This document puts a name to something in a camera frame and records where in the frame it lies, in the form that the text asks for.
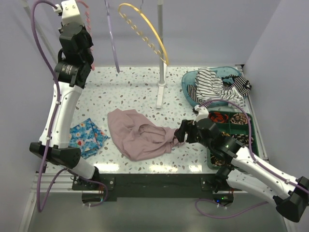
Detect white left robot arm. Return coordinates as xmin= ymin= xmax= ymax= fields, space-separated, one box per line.
xmin=29 ymin=22 xmax=100 ymax=189

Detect grey white hanger rack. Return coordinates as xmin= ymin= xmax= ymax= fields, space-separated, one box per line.
xmin=21 ymin=0 xmax=167 ymax=109

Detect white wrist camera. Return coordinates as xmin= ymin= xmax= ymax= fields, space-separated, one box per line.
xmin=61 ymin=0 xmax=83 ymax=25
xmin=193 ymin=105 xmax=209 ymax=123

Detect green compartment tray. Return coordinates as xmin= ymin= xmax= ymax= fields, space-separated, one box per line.
xmin=209 ymin=111 xmax=259 ymax=156

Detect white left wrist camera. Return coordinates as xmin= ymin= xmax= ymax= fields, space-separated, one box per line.
xmin=61 ymin=0 xmax=83 ymax=25

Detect brown patterned hair ties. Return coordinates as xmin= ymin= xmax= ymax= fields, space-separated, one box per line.
xmin=210 ymin=154 xmax=225 ymax=167

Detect black white striped garment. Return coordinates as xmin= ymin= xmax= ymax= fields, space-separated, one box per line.
xmin=186 ymin=67 xmax=252 ymax=107

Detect leopard print hair ties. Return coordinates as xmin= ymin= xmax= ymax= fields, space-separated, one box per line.
xmin=230 ymin=113 xmax=252 ymax=125

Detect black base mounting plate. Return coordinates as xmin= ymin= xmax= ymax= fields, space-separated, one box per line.
xmin=72 ymin=174 xmax=239 ymax=203

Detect orange black hair ties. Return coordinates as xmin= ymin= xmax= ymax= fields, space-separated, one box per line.
xmin=209 ymin=112 xmax=230 ymax=124

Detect teal plastic basket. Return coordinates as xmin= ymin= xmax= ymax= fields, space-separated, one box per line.
xmin=182 ymin=66 xmax=242 ymax=107

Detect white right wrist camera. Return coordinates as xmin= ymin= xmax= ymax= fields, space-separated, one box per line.
xmin=193 ymin=105 xmax=209 ymax=123

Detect blue floral cloth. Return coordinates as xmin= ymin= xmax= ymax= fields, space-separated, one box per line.
xmin=69 ymin=118 xmax=109 ymax=159

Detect floral black hair ties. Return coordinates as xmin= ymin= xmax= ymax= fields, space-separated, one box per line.
xmin=232 ymin=133 xmax=253 ymax=145

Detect purple plastic hanger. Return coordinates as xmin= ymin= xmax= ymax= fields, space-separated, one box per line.
xmin=104 ymin=0 xmax=120 ymax=73

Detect pink plastic hanger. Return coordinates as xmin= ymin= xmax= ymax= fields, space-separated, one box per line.
xmin=76 ymin=0 xmax=96 ymax=71

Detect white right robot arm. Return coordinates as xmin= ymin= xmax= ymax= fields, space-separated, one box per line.
xmin=174 ymin=118 xmax=309 ymax=222

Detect pink tank top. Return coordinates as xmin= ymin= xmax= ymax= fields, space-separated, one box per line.
xmin=107 ymin=109 xmax=183 ymax=161

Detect yellow plastic hanger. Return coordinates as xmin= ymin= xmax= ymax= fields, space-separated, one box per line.
xmin=117 ymin=2 xmax=169 ymax=66

